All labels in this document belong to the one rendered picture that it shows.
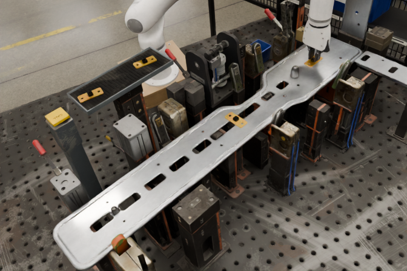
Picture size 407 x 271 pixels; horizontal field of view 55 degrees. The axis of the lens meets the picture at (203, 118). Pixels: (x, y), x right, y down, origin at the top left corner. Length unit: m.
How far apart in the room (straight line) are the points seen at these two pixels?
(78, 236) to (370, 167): 1.15
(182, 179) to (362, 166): 0.79
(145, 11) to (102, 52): 2.09
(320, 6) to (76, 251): 1.14
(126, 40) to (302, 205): 2.67
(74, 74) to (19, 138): 1.59
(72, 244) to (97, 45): 2.82
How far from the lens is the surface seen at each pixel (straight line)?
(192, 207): 1.18
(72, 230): 1.27
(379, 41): 1.81
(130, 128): 1.31
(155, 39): 1.82
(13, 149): 2.04
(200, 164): 1.31
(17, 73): 3.84
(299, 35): 1.79
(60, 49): 3.95
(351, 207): 1.61
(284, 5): 1.66
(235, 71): 1.52
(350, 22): 1.88
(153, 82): 1.96
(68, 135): 1.39
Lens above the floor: 2.02
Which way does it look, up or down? 45 degrees down
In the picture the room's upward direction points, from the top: 7 degrees counter-clockwise
